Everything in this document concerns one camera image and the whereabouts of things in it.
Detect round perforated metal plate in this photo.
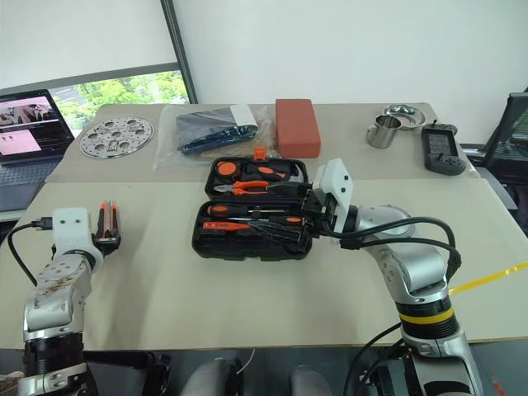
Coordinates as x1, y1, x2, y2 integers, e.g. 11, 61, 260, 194
79, 115, 155, 159

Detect open laptop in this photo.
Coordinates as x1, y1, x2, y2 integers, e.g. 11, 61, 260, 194
0, 88, 78, 214

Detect black orange handled screwdriver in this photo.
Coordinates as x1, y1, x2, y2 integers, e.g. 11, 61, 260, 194
205, 204, 290, 219
238, 215, 305, 228

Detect black mesh office chair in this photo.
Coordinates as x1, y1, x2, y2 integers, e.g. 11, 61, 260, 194
459, 85, 528, 234

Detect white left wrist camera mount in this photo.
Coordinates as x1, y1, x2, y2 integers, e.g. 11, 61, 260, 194
52, 207, 104, 265

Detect dark grey handheld device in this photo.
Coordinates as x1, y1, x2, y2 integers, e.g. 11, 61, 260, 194
421, 120, 469, 177

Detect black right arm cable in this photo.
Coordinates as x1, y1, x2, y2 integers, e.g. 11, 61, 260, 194
321, 216, 462, 290

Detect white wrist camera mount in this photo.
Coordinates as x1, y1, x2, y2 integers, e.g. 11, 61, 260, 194
52, 207, 104, 265
312, 158, 356, 233

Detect dark grey window post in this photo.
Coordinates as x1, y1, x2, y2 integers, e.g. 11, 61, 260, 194
159, 0, 200, 106

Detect grey rounded shape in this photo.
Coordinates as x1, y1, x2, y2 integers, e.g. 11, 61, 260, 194
180, 356, 244, 396

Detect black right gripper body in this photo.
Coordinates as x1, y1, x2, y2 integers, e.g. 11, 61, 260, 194
303, 187, 339, 240

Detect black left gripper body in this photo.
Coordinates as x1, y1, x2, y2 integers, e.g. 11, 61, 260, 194
92, 233, 123, 257

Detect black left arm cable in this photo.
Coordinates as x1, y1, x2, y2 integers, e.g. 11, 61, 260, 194
7, 217, 55, 286

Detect yellow tape strip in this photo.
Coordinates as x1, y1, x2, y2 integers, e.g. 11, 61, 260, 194
448, 261, 528, 296

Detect orange handled pliers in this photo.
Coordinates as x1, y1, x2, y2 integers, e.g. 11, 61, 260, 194
213, 181, 270, 197

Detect clear bag with dark contents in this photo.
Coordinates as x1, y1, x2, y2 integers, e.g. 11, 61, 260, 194
152, 103, 266, 172

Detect claw hammer orange black handle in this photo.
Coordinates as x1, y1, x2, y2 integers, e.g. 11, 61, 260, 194
246, 162, 307, 182

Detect stainless steel bowl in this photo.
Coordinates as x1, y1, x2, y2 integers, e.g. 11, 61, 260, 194
381, 103, 427, 131

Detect black tool case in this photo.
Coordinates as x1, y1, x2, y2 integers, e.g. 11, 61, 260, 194
191, 147, 321, 262

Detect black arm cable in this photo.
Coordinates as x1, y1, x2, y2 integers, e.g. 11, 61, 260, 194
7, 217, 55, 286
321, 216, 462, 290

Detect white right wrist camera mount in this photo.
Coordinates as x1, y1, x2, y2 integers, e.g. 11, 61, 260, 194
312, 158, 356, 233

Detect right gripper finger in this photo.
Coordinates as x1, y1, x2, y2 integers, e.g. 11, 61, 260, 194
266, 183, 310, 199
253, 224, 314, 253

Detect stainless steel cup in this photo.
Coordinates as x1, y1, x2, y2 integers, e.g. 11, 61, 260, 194
366, 115, 403, 149

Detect red brick block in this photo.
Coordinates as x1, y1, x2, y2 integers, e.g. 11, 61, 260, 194
274, 97, 323, 159

